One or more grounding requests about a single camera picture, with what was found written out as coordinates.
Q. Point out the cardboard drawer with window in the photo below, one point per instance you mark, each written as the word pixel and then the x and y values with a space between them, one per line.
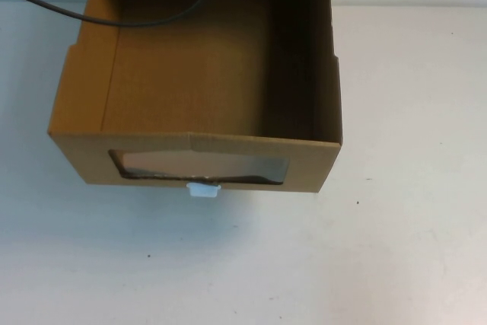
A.
pixel 190 85

